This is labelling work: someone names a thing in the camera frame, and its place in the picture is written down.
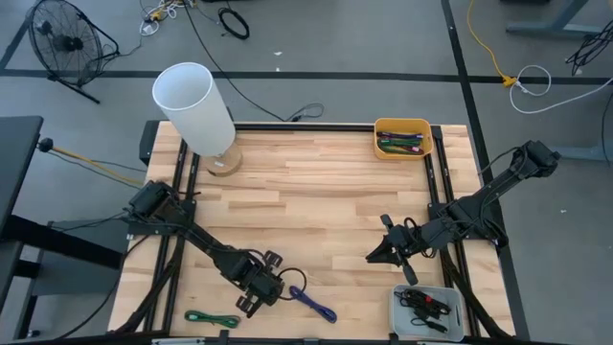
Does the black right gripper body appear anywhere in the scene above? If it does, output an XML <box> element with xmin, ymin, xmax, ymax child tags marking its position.
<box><xmin>380</xmin><ymin>214</ymin><xmax>440</xmax><ymax>287</ymax></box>

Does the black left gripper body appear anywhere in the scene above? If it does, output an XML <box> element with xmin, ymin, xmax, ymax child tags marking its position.
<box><xmin>241</xmin><ymin>265</ymin><xmax>284</xmax><ymax>307</ymax></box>

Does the grey plastic bin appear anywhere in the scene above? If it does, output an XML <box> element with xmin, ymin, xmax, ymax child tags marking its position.
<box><xmin>390</xmin><ymin>285</ymin><xmax>465</xmax><ymax>342</ymax></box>

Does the yellow plastic bin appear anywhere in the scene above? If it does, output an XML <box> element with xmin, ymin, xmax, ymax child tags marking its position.
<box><xmin>373</xmin><ymin>118</ymin><xmax>435</xmax><ymax>161</ymax></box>

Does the white lamp with wooden base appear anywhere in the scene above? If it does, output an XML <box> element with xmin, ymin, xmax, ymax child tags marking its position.
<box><xmin>151</xmin><ymin>61</ymin><xmax>244</xmax><ymax>177</ymax></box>

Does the black corner panel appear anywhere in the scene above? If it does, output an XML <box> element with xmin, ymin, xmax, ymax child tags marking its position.
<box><xmin>138</xmin><ymin>119</ymin><xmax>162</xmax><ymax>167</ymax></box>

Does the grey desk foot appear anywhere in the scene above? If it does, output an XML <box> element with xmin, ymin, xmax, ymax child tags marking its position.
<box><xmin>557</xmin><ymin>143</ymin><xmax>613</xmax><ymax>163</ymax></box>

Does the black desk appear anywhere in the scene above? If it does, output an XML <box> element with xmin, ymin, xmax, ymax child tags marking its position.
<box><xmin>0</xmin><ymin>114</ymin><xmax>125</xmax><ymax>341</ymax></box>

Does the grey desk leg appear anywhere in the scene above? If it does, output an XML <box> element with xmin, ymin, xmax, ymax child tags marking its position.
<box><xmin>500</xmin><ymin>0</ymin><xmax>613</xmax><ymax>39</ymax></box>

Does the black floor fan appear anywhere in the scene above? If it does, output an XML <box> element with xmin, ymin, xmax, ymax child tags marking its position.
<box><xmin>27</xmin><ymin>0</ymin><xmax>121</xmax><ymax>105</ymax></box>

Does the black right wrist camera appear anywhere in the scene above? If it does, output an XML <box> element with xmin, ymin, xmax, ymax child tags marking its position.
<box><xmin>395</xmin><ymin>224</ymin><xmax>418</xmax><ymax>245</ymax></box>

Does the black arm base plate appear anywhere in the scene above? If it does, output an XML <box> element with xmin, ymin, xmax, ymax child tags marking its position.
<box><xmin>126</xmin><ymin>213</ymin><xmax>195</xmax><ymax>237</ymax></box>
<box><xmin>427</xmin><ymin>200</ymin><xmax>509</xmax><ymax>242</ymax></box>

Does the black sleeved cable bundle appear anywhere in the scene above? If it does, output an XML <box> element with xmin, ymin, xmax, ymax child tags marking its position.
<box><xmin>114</xmin><ymin>248</ymin><xmax>188</xmax><ymax>335</ymax></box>
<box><xmin>439</xmin><ymin>243</ymin><xmax>511</xmax><ymax>339</ymax></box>

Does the black power cable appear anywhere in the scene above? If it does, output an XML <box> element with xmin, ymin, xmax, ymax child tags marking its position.
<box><xmin>181</xmin><ymin>0</ymin><xmax>326</xmax><ymax>124</ymax></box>

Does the yellow extension cord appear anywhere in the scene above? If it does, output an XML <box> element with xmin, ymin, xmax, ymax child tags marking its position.
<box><xmin>466</xmin><ymin>0</ymin><xmax>517</xmax><ymax>88</ymax></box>

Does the black coiled floor cable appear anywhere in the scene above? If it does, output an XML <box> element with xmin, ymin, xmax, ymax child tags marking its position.
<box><xmin>217</xmin><ymin>7</ymin><xmax>251</xmax><ymax>41</ymax></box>

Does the white floor cable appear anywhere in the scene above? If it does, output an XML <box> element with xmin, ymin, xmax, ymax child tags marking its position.
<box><xmin>509</xmin><ymin>64</ymin><xmax>613</xmax><ymax>115</ymax></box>

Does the black knob with yellow cable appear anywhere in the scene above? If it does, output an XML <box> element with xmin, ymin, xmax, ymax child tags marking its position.
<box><xmin>36</xmin><ymin>137</ymin><xmax>145</xmax><ymax>186</ymax></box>

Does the white and yellow cable tangle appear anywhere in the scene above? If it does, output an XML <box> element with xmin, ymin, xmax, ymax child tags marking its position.
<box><xmin>138</xmin><ymin>0</ymin><xmax>193</xmax><ymax>37</ymax></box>

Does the black cable tangle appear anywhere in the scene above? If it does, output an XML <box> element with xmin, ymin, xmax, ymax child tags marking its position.
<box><xmin>564</xmin><ymin>21</ymin><xmax>613</xmax><ymax>77</ymax></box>

